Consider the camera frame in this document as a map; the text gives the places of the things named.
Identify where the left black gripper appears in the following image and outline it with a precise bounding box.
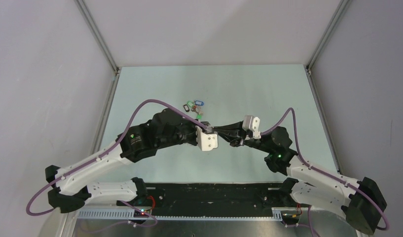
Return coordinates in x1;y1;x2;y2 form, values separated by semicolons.
157;118;209;150

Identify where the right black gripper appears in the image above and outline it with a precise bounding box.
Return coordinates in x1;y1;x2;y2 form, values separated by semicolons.
211;119;273;154

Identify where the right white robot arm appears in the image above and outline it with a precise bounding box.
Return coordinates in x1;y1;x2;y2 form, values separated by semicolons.
213;122;387;236

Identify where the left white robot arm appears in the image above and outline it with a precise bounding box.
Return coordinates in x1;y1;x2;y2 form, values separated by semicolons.
45;109;208;213

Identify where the silver keys pile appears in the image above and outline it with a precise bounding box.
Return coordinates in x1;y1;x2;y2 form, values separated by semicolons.
190;105;204;116

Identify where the black key tag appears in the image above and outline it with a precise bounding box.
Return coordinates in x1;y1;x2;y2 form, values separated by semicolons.
183;104;190;113

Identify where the blue key tag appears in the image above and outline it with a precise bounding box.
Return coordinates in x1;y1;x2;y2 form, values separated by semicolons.
194;100;204;106

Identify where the left controller board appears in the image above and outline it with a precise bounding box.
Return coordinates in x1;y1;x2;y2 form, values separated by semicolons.
133;209;150;218

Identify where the controller board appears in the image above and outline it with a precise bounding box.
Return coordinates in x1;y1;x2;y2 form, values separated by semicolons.
282;213;301;219
133;209;150;218

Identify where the right controller board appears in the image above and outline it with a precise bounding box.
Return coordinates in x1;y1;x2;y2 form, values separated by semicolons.
282;213;301;219

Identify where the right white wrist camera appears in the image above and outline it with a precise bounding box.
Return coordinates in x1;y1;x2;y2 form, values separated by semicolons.
242;115;261;139

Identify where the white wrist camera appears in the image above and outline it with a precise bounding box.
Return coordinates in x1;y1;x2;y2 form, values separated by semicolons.
196;126;218;152
242;115;261;139

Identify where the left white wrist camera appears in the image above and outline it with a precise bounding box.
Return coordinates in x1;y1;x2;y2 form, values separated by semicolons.
196;126;218;152

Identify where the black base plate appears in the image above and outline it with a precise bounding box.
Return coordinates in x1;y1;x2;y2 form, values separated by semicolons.
130;183;299;217

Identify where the white slotted cable duct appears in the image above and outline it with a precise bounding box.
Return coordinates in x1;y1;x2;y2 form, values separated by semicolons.
77;208;282;221

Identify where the left aluminium corner post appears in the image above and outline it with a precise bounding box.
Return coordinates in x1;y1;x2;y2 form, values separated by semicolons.
74;0;119;75

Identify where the aluminium corner post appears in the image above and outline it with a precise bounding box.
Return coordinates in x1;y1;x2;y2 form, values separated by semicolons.
74;0;119;75
305;0;354;76

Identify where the right aluminium corner post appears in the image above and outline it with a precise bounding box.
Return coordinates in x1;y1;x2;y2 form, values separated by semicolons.
305;0;354;76

